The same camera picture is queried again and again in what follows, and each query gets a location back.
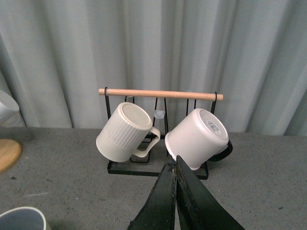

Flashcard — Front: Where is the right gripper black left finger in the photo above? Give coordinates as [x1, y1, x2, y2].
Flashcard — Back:
[128, 156, 177, 230]

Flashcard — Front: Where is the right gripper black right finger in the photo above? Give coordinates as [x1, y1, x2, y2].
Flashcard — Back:
[176, 156, 243, 230]

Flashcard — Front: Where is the cream HOME mug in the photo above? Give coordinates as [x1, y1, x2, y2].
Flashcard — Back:
[0, 207, 51, 230]

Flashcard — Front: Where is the cream ribbed mug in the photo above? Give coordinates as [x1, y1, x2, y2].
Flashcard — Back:
[96, 102, 161, 162]

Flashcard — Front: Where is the wooden mug tree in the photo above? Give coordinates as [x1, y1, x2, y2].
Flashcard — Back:
[0, 139, 22, 173]

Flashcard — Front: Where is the white mug on tree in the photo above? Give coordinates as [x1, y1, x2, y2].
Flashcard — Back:
[0, 90, 25, 127]

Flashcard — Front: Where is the grey curtain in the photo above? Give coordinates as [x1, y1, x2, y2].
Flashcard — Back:
[0, 0, 307, 136]

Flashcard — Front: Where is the white mug black handle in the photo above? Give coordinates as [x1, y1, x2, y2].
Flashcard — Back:
[165, 108, 233, 171]

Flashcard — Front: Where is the black wire mug rack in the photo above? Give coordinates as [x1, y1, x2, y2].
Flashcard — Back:
[98, 87, 224, 180]

